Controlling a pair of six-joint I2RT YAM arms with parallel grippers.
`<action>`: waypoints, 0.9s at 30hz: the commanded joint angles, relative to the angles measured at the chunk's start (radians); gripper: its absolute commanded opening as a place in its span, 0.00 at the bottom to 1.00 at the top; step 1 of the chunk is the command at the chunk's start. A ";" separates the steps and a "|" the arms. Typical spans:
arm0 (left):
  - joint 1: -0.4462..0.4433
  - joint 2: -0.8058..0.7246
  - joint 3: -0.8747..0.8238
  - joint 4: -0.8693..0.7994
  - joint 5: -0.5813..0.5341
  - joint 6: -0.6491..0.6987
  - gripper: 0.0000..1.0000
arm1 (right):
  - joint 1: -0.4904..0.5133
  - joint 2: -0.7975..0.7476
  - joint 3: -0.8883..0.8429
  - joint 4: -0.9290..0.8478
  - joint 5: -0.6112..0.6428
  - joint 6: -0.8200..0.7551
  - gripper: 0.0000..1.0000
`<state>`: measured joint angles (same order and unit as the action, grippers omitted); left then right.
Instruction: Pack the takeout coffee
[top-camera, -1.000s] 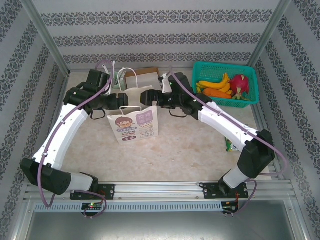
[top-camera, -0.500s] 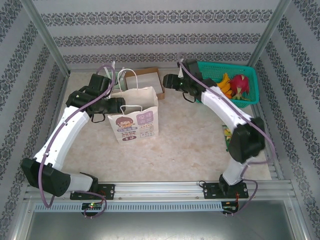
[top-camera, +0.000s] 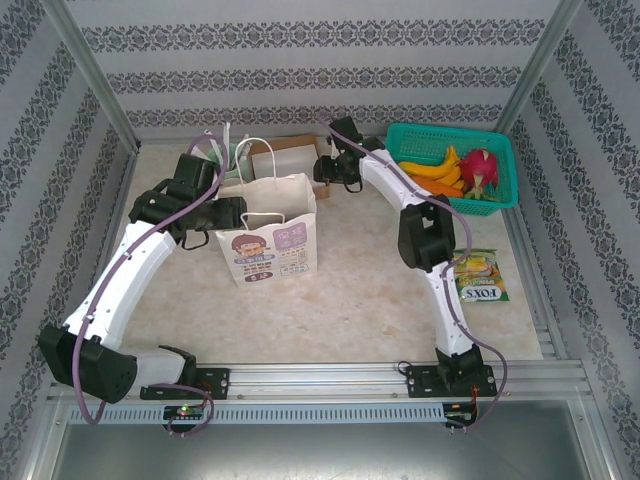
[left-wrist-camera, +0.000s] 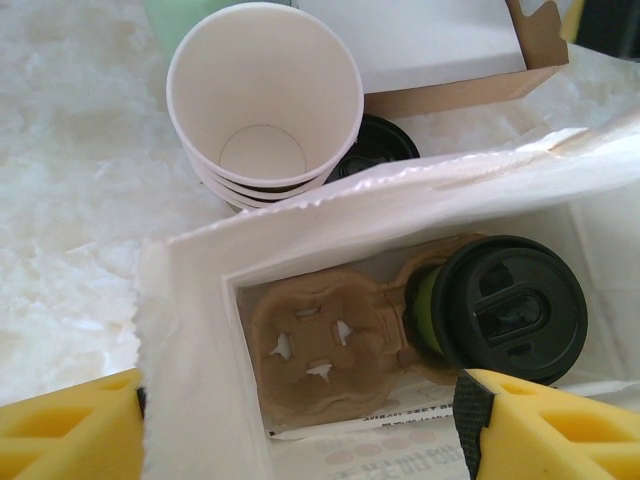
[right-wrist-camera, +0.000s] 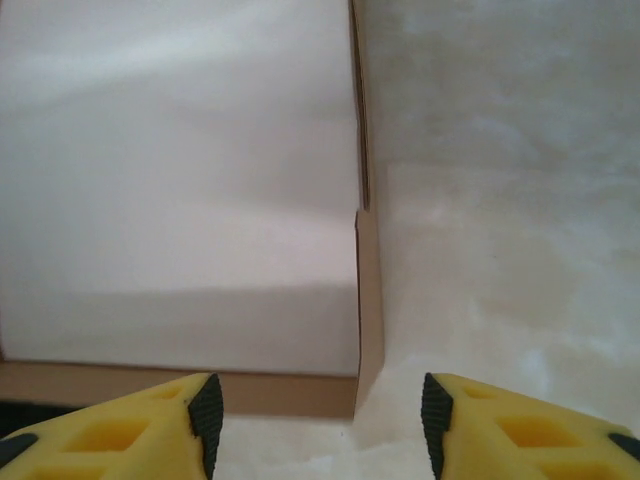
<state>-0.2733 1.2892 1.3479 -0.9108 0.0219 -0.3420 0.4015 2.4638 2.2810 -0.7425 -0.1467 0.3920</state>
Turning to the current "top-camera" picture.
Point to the white printed paper bag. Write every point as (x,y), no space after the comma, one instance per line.
(270,250)

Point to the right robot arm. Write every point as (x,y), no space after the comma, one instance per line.
(390,175)

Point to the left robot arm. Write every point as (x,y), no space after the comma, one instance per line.
(130,270)

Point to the brown cardboard napkin box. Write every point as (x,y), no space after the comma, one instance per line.
(300,140)

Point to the green straw holder cup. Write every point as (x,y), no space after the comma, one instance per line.
(232,173)

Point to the teal plastic basket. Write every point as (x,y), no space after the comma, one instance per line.
(425,137)

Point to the yellow banana bunch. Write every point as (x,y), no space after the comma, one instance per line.
(435,170)

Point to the orange carrot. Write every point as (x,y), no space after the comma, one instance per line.
(440,186)

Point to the pink dragon fruit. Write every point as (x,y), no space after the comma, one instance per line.
(479,167)

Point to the green yellow candy bag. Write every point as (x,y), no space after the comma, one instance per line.
(482,280)

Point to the small left circuit board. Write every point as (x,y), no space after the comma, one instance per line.
(182,411)

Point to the small circuit board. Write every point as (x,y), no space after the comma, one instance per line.
(182,411)
(460,414)

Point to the grey metal panel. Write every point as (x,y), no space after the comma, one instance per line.
(320,455)

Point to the small right circuit board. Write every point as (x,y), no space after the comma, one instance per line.
(460,414)

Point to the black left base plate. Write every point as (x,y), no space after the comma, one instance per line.
(217,382)

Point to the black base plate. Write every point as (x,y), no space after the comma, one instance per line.
(420,382)
(217,382)

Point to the aluminium mounting rail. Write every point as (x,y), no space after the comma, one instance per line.
(320,382)

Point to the aluminium frame post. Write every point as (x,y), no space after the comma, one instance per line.
(85,50)
(542,60)

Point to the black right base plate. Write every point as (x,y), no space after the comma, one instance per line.
(420,382)

